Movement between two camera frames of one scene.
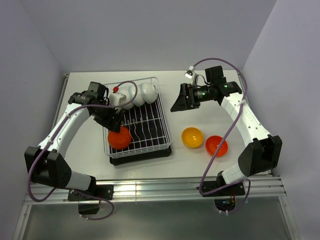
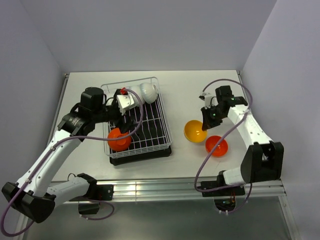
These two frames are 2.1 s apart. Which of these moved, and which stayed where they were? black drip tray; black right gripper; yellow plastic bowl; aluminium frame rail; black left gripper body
Moved: black left gripper body; black right gripper; yellow plastic bowl
Stayed: aluminium frame rail; black drip tray
